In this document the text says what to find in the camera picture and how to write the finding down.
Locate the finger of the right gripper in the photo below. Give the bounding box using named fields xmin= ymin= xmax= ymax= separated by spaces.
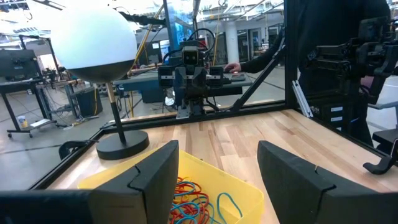
xmin=208 ymin=65 xmax=225 ymax=88
xmin=157 ymin=65 xmax=175 ymax=88

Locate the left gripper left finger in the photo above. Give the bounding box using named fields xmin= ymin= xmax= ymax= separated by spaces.
xmin=90 ymin=140 xmax=180 ymax=224

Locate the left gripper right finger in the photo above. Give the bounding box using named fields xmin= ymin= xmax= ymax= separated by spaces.
xmin=257 ymin=140 xmax=398 ymax=224

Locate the blue rubber band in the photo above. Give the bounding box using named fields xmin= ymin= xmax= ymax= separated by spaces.
xmin=170 ymin=182 xmax=215 ymax=224
xmin=216 ymin=192 xmax=244 ymax=224

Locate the red rubber band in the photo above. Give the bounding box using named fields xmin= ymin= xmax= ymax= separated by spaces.
xmin=170 ymin=176 xmax=215 ymax=224

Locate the yellow translucent plastic bin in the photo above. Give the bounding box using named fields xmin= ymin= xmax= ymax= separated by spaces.
xmin=76 ymin=147 xmax=265 ymax=224

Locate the person's hand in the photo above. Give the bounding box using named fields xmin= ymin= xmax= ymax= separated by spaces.
xmin=223 ymin=61 xmax=243 ymax=74

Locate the black phone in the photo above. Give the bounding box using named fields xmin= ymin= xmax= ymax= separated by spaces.
xmin=229 ymin=73 xmax=247 ymax=83

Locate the blue-grey desk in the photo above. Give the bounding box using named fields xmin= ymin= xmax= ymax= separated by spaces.
xmin=113 ymin=70 xmax=253 ymax=105

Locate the white column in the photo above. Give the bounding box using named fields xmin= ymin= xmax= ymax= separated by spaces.
xmin=224 ymin=21 xmax=240 ymax=65

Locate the black box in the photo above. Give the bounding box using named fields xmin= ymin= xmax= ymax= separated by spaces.
xmin=74 ymin=87 xmax=104 ymax=118

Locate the white globe table lamp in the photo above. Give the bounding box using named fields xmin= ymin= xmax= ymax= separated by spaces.
xmin=50 ymin=2 xmax=150 ymax=161

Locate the black clamp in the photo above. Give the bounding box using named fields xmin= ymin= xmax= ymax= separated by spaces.
xmin=58 ymin=139 xmax=96 ymax=161

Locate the person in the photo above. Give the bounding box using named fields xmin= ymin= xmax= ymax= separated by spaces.
xmin=223 ymin=0 xmax=392 ymax=147

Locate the black cart with monitor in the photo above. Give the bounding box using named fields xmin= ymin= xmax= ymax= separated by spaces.
xmin=0 ymin=48 xmax=62 ymax=139

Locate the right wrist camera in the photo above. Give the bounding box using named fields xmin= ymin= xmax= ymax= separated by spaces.
xmin=181 ymin=45 xmax=200 ymax=67

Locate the silver mounting bracket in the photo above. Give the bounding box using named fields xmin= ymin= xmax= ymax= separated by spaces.
xmin=175 ymin=104 xmax=191 ymax=121

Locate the yellow cable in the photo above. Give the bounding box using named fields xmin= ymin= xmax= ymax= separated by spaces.
xmin=127 ymin=4 xmax=165 ymax=119

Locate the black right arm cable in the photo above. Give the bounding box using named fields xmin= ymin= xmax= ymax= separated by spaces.
xmin=161 ymin=27 xmax=217 ymax=68

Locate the black aluminium table frame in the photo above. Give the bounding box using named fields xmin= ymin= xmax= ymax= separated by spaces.
xmin=29 ymin=0 xmax=398 ymax=190

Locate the silver angled bracket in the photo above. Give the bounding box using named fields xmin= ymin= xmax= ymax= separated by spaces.
xmin=291 ymin=79 xmax=314 ymax=119

